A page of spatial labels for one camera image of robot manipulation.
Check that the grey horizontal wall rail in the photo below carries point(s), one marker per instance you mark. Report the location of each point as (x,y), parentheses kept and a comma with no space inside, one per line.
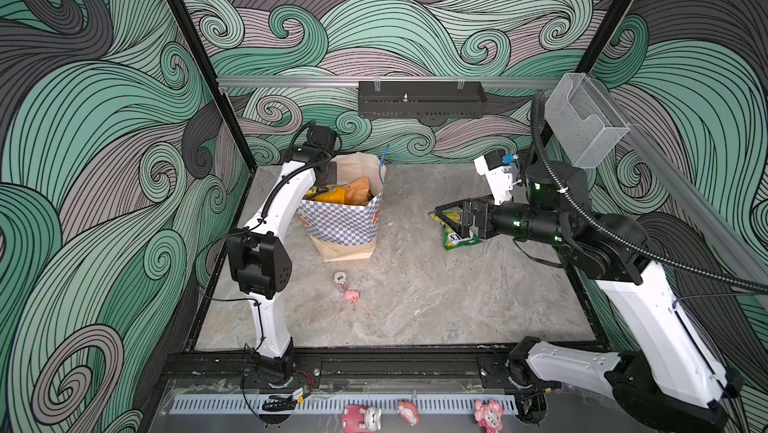
(303,81)

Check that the grey right wall rail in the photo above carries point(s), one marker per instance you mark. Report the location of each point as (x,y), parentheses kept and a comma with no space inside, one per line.
(663,149)

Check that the pink white toy left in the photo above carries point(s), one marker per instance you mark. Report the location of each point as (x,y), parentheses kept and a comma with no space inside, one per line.
(357,418)

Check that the clear plastic wall holder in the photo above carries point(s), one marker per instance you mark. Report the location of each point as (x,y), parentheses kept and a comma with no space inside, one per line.
(585,119)

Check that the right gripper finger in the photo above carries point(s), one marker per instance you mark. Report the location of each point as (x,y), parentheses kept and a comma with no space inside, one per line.
(464,203)
(449,235)

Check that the green Fox's candy bag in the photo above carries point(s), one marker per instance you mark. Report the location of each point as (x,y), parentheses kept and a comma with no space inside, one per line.
(452,246)

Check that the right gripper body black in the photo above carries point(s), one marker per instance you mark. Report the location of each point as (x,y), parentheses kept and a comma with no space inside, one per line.
(504,217)

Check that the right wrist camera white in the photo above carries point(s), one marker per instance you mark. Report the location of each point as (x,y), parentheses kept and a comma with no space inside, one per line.
(501,173)

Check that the yellow orange candy bag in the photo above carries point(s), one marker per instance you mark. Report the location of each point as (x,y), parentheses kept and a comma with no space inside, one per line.
(326,194)

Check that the pink toy middle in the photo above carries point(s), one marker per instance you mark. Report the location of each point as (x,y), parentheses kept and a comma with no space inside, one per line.
(408,412)

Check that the small pink pig toy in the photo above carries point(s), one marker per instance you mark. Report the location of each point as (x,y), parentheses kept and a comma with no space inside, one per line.
(351,296)

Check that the black wall tray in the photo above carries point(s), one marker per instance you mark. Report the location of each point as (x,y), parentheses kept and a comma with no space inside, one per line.
(421,100)

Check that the small patterned cylinder toy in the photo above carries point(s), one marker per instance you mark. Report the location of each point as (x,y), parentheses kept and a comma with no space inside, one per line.
(340,280)

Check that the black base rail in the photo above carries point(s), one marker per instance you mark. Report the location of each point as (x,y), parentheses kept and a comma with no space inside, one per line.
(493,366)

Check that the blue checkered paper bag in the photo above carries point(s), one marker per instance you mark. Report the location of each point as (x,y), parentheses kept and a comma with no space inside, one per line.
(345,232)

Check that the orange snack pouch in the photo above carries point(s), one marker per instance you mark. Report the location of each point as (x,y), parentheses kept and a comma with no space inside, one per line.
(358,192)

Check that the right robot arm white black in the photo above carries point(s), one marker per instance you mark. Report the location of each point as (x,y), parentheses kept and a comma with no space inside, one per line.
(673,382)

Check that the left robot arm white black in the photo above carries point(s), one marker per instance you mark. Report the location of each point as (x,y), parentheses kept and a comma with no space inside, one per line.
(258,260)

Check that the pink bear toy right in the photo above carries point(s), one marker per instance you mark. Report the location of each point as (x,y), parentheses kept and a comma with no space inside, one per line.
(488,415)

